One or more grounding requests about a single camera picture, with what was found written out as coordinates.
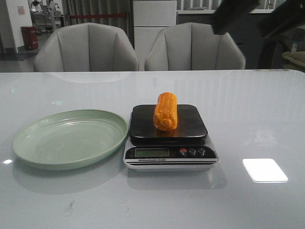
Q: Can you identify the grey counter cabinet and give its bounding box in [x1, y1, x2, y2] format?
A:
[176, 10, 305, 70]

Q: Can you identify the dark grey appliance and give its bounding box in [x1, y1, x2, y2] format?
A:
[257, 26, 305, 69]

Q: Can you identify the green round plate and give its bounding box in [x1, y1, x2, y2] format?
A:
[12, 110, 128, 171]

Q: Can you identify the beige cushion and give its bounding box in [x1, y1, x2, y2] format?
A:
[282, 51, 305, 72]

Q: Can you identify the white drawer cabinet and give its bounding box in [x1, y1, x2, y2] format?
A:
[133, 0, 177, 69]

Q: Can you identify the digital kitchen scale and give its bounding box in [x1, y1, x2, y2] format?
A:
[123, 104, 219, 171]

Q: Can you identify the blurred black gripper finger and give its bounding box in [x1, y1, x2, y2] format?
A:
[258, 0, 305, 38]
[210, 0, 259, 35]

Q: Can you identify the left grey armchair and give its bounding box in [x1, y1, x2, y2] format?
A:
[33, 22, 139, 72]

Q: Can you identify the orange corn cob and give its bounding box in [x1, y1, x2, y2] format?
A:
[153, 92, 178, 131]

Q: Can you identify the red trash bin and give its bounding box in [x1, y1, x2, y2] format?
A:
[21, 26, 39, 50]

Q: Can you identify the grey armchair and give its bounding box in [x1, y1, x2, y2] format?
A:
[33, 22, 139, 72]
[144, 22, 246, 71]

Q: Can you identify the red barrier belt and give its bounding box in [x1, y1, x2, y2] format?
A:
[70, 13, 127, 19]

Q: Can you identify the right grey armchair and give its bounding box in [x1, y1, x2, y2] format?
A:
[144, 22, 246, 71]

